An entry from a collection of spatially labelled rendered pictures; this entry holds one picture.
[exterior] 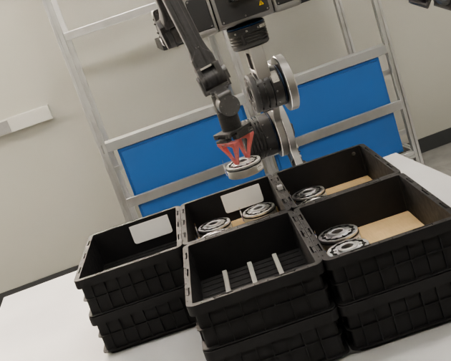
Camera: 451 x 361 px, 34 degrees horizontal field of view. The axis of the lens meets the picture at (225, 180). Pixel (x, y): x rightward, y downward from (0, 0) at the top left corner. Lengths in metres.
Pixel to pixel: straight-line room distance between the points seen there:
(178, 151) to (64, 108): 1.09
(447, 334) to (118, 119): 3.48
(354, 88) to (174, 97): 1.27
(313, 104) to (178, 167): 0.82
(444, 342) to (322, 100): 2.64
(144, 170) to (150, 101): 0.92
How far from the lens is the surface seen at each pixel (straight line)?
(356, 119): 4.14
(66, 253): 5.00
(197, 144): 3.97
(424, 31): 5.23
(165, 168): 3.98
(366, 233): 1.89
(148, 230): 2.30
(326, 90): 4.09
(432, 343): 1.61
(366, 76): 4.16
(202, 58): 1.99
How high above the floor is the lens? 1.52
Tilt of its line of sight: 14 degrees down
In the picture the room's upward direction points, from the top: 19 degrees counter-clockwise
